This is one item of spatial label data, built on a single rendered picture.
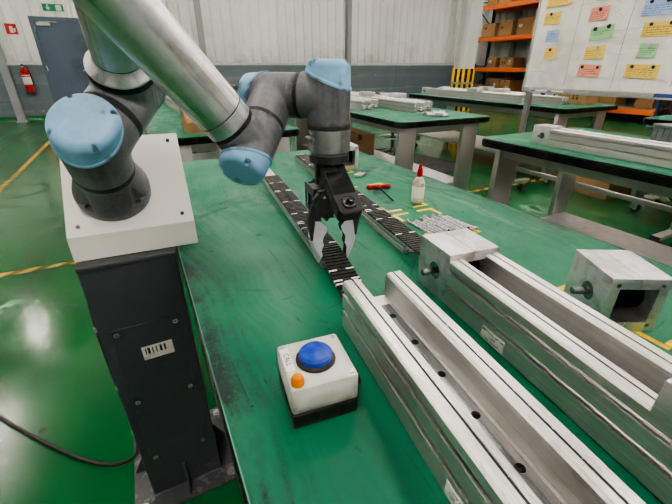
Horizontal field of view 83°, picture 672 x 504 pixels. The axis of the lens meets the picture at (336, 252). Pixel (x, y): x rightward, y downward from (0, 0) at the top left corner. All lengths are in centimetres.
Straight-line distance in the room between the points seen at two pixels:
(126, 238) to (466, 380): 74
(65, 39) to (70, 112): 1058
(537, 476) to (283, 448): 25
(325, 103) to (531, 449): 54
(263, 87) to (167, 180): 39
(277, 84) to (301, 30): 1160
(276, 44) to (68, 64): 503
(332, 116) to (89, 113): 42
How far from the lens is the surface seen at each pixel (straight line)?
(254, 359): 57
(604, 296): 70
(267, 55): 1189
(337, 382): 45
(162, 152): 103
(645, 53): 355
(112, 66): 82
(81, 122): 80
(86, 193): 91
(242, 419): 50
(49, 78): 1143
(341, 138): 68
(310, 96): 67
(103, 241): 95
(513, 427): 44
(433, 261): 70
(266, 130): 63
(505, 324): 58
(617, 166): 202
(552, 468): 42
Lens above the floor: 116
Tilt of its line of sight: 26 degrees down
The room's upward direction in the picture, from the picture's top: straight up
